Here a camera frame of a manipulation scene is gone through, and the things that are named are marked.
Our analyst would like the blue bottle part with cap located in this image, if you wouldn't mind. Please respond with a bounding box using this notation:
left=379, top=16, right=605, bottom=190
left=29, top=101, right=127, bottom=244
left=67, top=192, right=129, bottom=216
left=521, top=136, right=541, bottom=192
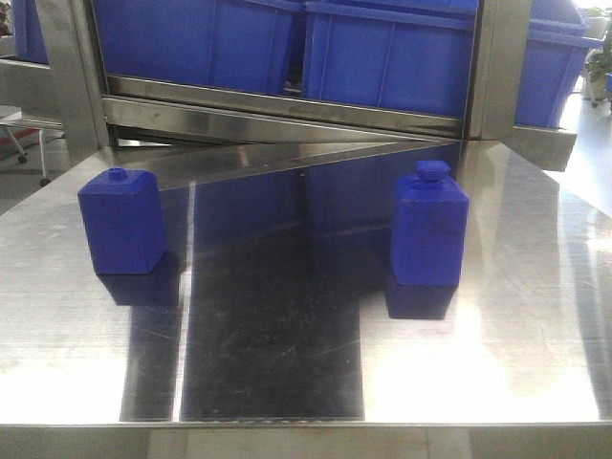
left=390, top=160, right=470, bottom=287

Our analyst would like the potted green plant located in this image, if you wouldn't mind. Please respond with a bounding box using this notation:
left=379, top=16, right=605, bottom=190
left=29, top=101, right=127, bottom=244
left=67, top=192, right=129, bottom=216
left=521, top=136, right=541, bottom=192
left=581, top=7, right=611, bottom=107

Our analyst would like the blue bin far left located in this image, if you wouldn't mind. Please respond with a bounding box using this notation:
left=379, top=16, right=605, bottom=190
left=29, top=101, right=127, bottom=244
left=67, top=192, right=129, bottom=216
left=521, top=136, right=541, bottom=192
left=11, top=0, right=49, bottom=65

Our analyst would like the white rolling cart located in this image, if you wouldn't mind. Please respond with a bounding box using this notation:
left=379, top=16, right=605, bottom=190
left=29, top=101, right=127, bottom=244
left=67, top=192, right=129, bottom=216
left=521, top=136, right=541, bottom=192
left=1, top=105, right=65, bottom=187

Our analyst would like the blue bin far right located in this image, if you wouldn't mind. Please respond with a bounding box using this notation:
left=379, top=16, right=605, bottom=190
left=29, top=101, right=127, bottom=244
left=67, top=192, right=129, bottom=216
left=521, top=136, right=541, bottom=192
left=515, top=1, right=603, bottom=129

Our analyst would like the stainless steel shelf frame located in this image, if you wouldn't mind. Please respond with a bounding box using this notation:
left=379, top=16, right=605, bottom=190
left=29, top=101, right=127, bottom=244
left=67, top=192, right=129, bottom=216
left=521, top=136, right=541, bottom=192
left=1, top=1, right=577, bottom=174

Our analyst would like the blue bottle part without cap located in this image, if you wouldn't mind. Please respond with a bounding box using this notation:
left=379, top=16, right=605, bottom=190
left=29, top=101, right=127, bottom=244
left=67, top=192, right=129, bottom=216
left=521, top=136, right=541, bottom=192
left=77, top=166, right=167, bottom=275

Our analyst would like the blue bin upper left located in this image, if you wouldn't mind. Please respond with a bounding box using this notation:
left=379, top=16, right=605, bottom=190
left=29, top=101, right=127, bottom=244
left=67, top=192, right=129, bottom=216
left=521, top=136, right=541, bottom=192
left=94, top=1, right=304, bottom=95

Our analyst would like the blue bin upper right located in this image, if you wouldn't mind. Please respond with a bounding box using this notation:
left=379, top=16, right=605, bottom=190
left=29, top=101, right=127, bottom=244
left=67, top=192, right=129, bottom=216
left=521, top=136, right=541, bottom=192
left=302, top=1, right=475, bottom=117

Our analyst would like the blue bin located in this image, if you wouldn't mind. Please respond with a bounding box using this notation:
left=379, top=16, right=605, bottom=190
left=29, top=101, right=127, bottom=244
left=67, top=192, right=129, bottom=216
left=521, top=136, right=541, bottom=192
left=515, top=1, right=603, bottom=129
left=11, top=0, right=49, bottom=65
left=302, top=1, right=475, bottom=117
left=94, top=1, right=304, bottom=95

